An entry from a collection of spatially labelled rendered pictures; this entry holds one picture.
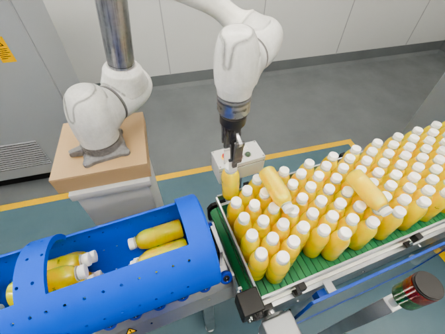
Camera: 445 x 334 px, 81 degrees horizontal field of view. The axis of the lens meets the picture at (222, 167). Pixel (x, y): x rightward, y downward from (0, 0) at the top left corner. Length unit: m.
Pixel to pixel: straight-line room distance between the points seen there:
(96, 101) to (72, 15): 2.27
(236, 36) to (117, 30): 0.53
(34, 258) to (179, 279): 0.36
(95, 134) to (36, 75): 1.10
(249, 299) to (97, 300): 0.43
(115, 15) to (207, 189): 1.61
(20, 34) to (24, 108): 0.52
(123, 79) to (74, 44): 2.29
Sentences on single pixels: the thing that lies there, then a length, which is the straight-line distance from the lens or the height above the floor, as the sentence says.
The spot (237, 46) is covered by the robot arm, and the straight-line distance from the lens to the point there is 0.58.
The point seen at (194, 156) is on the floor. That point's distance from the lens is 2.55.
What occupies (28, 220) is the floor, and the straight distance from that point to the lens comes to 2.61.
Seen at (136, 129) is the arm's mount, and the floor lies 1.07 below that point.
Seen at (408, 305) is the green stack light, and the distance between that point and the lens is 0.83.
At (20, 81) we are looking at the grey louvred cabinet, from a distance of 2.15.
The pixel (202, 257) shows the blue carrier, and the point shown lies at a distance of 0.72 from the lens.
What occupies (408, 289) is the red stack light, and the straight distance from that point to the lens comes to 0.79.
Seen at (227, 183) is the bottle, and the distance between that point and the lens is 0.91.
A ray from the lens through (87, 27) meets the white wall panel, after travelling 3.27.
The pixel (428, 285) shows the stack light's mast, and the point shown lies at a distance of 0.78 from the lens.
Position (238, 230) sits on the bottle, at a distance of 0.94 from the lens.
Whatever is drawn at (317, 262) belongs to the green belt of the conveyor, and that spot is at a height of 0.90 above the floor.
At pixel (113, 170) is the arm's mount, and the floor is 1.08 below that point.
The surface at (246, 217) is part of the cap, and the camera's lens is 0.91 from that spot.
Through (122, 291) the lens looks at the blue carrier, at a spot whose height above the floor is 1.18.
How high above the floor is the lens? 1.86
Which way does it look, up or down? 50 degrees down
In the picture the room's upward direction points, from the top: 1 degrees clockwise
